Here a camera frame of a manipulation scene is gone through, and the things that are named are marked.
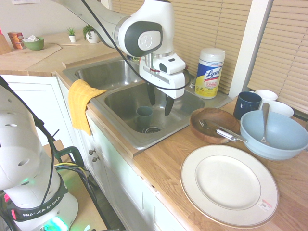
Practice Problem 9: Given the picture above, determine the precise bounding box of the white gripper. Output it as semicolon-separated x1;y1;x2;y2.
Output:
139;59;186;117

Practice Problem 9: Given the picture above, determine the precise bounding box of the silver metal spoon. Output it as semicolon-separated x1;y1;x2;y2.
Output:
260;103;271;146

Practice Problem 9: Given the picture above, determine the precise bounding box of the metal sink drain strainer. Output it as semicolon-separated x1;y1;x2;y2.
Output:
142;125;162;134

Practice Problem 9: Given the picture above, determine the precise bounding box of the stainless steel double sink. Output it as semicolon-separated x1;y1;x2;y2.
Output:
63;56;233;151

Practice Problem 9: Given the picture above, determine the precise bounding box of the dark teal plastic cup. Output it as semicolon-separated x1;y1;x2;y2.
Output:
136;105;154;128

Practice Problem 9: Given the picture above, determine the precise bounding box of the silver metal fork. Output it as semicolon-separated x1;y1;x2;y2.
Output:
198;119;218;132

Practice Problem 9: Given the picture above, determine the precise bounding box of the Lysol wipes canister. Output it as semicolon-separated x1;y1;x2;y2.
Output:
194;47;226;100

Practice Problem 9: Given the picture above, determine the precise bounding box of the brown wooden bowl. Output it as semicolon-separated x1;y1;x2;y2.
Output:
189;107;242;145

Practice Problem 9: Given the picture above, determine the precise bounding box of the yellow dish cloth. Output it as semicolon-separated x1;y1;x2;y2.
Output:
68;79;108;137

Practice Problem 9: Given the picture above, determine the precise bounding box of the white kitchen cabinet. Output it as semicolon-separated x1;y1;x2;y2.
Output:
0;74;186;231

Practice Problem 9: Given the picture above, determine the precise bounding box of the silver butter knife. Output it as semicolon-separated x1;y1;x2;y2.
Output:
210;121;248;143

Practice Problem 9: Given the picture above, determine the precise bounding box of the navy blue mug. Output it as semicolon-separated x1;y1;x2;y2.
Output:
232;91;262;121

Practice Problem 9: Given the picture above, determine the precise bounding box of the leafy potted plant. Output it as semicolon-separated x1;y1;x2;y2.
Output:
82;24;101;45

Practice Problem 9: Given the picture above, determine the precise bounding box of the green metal clamp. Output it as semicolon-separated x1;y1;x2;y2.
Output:
53;145;85;170

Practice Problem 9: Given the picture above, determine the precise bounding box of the white ceramic mug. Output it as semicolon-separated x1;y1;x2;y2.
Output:
249;89;279;102
258;101;295;119

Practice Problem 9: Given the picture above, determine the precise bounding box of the cream gold rimmed plate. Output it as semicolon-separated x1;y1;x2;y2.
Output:
180;144;281;230

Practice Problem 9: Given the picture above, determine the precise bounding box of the small potted plant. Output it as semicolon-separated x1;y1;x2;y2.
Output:
65;26;78;44

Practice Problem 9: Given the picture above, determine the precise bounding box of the wooden robot stand board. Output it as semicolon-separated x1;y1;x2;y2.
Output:
42;139;108;231

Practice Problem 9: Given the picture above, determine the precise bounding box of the light blue bowl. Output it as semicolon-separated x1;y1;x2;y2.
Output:
239;110;308;161

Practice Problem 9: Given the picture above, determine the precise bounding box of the light wooden cutting board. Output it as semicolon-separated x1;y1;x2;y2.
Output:
0;42;64;72

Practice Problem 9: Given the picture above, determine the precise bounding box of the green bowl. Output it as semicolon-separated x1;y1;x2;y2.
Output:
22;36;45;51

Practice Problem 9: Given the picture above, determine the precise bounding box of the white crumpled napkin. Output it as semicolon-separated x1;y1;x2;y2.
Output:
23;34;40;43

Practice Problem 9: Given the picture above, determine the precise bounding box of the price sticker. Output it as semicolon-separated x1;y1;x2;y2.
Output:
257;199;274;209

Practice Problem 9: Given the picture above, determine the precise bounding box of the orange cardboard box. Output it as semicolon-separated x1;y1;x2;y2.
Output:
7;31;25;50

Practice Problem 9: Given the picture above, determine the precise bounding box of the wooden knife block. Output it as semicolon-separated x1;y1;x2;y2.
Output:
0;33;13;56

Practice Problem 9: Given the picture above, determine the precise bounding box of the white handled utensil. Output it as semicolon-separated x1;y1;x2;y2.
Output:
215;128;238;141

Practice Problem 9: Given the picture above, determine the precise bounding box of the yellow black wire bundle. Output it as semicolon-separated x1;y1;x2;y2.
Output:
54;162;98;193

